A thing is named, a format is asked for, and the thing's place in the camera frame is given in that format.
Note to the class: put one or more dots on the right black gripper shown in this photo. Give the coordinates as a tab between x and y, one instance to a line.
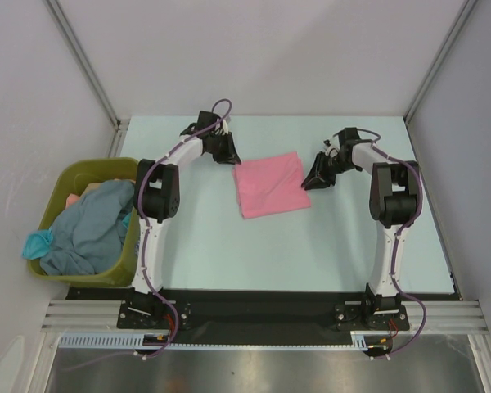
318	169

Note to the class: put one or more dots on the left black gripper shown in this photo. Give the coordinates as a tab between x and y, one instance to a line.
230	151

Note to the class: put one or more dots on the pink t shirt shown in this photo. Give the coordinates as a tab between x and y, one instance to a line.
270	186

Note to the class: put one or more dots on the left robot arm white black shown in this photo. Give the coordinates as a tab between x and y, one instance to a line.
157	200

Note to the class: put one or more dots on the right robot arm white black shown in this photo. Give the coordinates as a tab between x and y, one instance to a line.
395	203

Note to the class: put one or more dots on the olive green plastic bin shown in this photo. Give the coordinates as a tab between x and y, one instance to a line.
75	179

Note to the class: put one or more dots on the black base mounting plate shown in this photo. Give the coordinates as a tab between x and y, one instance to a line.
254	318

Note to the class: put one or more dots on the grey blue t shirt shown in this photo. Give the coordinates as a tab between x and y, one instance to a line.
88	237

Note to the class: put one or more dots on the peach t shirt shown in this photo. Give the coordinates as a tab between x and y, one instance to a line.
75	198

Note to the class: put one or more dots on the turquoise t shirt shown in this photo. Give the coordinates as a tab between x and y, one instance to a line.
37	244

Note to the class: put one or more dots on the left aluminium frame post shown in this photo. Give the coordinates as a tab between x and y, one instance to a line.
75	47

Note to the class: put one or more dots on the aluminium frame post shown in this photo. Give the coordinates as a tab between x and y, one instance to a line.
75	47
450	39

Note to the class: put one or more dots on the aluminium front rail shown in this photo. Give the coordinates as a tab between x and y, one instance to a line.
442	317

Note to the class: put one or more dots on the right aluminium frame post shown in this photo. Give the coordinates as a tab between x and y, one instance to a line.
450	39

